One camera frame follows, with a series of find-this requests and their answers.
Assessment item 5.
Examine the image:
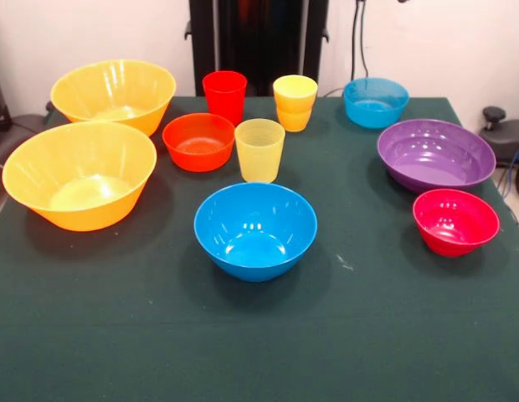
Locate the black tripod base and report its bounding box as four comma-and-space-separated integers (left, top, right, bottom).
0, 102, 55, 164
479, 106, 519, 168

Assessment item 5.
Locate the small pink bowl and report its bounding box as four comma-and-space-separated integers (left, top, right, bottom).
412, 188, 501, 258

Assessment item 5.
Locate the dark green table cloth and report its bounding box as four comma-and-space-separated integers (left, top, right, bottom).
0, 95, 519, 402

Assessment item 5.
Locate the red cup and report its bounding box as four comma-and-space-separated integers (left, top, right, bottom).
202, 70, 248, 127

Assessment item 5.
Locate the yellow stepped cup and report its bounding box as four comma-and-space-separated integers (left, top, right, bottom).
272, 75, 319, 133

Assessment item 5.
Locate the black wall cable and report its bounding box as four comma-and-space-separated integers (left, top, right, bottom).
350, 0, 370, 80

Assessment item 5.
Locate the pale yellow translucent cup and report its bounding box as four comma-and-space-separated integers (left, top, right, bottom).
234, 118, 286, 183

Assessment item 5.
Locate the small red-orange bowl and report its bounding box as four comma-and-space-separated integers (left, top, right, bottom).
162, 112, 236, 173

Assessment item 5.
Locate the small light blue bowl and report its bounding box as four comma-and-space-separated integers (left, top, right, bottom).
342, 77, 410, 130

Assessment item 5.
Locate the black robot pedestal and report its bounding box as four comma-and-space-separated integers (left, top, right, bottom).
184, 0, 330, 98

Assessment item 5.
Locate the large orange bowl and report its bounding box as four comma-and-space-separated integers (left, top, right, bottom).
2, 121, 158, 232
49, 59, 177, 137

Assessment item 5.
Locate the purple bowl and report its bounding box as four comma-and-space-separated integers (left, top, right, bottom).
376, 118, 497, 194

